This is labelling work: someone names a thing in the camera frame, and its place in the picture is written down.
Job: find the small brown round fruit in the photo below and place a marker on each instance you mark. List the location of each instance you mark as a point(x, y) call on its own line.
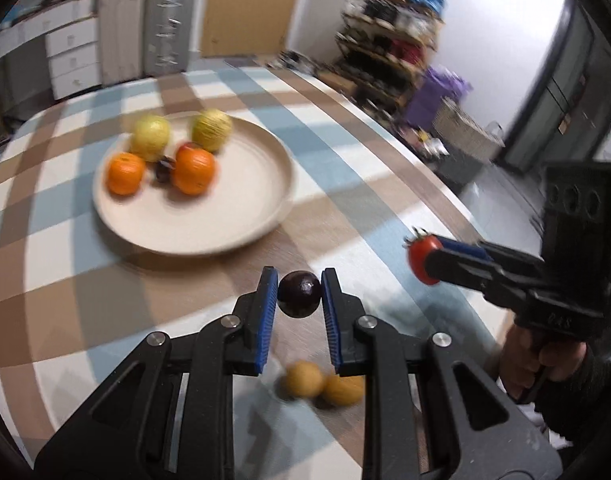
point(343, 391)
point(304, 380)

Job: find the dark plum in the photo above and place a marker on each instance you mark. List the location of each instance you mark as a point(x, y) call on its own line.
point(299, 294)
point(164, 170)

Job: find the silver suitcase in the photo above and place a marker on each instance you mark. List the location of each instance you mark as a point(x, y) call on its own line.
point(169, 30)

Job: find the pile of shoes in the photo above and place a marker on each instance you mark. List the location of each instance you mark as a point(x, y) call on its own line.
point(303, 62)

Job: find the black basket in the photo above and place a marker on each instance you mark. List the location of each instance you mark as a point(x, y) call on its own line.
point(455, 172)

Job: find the white suitcase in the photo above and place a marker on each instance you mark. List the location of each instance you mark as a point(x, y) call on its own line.
point(121, 35)

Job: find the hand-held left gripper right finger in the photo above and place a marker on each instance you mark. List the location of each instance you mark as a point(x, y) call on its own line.
point(333, 320)

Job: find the round green guava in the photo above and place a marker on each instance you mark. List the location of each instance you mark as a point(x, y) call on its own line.
point(150, 137)

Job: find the red tomato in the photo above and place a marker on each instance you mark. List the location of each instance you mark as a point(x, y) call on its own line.
point(187, 148)
point(418, 260)

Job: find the wooden shoe rack with shoes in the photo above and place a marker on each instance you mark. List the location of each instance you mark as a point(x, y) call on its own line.
point(390, 40)

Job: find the dark sliding door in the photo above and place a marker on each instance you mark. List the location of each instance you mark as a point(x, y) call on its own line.
point(560, 85)

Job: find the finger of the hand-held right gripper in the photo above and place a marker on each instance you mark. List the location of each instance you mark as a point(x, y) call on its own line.
point(463, 246)
point(480, 275)

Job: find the white desk with drawers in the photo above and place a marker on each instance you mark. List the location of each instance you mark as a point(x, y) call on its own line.
point(68, 55)

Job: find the large cream plate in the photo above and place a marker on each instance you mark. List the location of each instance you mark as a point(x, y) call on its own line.
point(210, 225)

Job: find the orange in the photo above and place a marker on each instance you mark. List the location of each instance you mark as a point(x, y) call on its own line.
point(194, 172)
point(125, 174)

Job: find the wooden door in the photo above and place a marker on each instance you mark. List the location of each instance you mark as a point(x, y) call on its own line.
point(250, 5)

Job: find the person's right forearm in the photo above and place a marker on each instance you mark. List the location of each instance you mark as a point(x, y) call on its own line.
point(585, 400)

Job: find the person's right hand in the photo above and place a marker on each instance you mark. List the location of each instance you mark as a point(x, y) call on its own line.
point(518, 365)

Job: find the woven basket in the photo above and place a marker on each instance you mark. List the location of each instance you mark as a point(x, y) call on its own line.
point(465, 130)

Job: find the purple bag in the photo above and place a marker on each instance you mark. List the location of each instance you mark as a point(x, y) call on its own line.
point(433, 97)

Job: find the bumpy yellow guava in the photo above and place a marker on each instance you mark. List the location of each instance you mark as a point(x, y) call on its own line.
point(212, 130)

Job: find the brown cardboard box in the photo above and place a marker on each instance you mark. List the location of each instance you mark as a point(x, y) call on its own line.
point(338, 80)

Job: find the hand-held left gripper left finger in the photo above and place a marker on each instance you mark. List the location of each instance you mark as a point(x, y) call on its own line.
point(265, 320)

